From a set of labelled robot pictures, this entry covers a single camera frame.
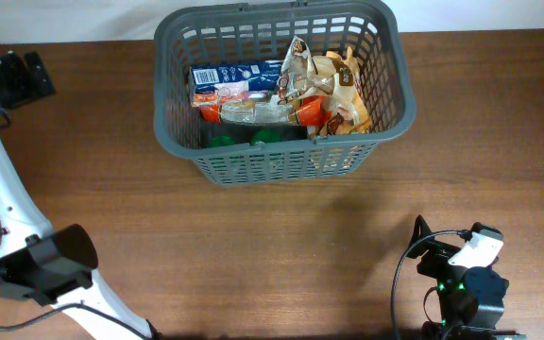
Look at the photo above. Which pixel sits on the blue tissue pack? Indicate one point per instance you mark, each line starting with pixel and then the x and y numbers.
pixel 214 85

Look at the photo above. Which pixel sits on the grey plastic basket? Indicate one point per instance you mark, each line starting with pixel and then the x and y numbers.
pixel 210 35

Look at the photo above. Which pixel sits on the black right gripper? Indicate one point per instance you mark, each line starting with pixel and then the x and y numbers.
pixel 440 256

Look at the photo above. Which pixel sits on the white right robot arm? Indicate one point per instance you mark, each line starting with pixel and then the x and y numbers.
pixel 470 292

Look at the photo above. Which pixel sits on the beige brown snack pouch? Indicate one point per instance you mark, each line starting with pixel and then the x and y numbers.
pixel 304 75

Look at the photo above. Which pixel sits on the green white cup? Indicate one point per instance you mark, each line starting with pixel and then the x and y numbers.
pixel 265 136

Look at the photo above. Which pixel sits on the orange spaghetti pack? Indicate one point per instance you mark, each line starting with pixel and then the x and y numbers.
pixel 306 112

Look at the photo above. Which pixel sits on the beige coffee pouch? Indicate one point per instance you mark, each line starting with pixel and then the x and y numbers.
pixel 343 109

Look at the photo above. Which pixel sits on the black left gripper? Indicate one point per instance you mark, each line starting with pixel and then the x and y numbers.
pixel 29 88

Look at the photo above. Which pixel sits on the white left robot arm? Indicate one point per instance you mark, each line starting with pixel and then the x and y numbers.
pixel 57 268

